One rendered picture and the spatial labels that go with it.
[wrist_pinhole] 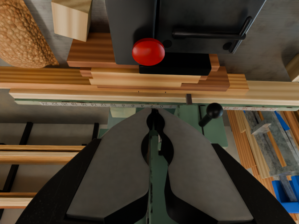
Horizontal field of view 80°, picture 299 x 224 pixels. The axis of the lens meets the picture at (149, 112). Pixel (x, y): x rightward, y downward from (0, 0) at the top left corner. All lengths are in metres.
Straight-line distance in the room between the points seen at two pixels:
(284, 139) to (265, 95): 0.67
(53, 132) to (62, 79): 2.68
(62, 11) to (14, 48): 0.11
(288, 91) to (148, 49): 0.37
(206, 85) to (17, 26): 0.31
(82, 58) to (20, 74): 0.18
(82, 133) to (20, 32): 2.60
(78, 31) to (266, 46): 0.30
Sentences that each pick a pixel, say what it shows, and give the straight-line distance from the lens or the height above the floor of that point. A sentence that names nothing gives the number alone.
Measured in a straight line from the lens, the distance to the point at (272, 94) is 0.45.
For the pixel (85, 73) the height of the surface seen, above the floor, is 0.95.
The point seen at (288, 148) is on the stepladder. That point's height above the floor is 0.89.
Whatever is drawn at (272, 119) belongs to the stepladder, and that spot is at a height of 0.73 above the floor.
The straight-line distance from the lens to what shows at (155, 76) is 0.28.
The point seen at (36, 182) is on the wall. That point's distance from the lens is 2.92.
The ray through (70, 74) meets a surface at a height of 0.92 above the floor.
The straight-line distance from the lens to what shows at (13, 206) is 2.46.
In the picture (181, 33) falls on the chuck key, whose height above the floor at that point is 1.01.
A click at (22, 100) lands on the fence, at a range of 0.45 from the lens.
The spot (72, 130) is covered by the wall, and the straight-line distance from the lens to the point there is 2.96.
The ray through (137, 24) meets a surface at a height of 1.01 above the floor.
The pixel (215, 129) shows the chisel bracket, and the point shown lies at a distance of 0.28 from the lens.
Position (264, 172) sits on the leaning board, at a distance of 1.85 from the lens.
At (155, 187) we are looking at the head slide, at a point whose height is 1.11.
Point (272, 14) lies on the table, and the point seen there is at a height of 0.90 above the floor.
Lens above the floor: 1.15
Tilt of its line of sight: 28 degrees down
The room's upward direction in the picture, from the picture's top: 180 degrees counter-clockwise
